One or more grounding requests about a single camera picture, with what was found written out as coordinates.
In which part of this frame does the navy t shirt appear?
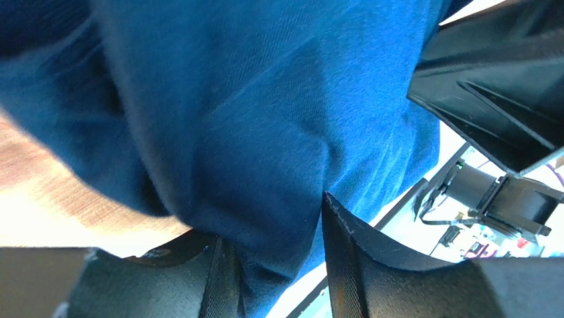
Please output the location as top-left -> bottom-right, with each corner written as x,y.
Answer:
1,1 -> 465,317

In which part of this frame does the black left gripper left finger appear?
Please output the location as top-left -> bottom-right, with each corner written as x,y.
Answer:
1,231 -> 240,317

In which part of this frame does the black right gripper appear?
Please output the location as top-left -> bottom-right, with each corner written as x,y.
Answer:
407,1 -> 563,176

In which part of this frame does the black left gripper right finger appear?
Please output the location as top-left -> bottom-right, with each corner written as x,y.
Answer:
322,193 -> 563,317

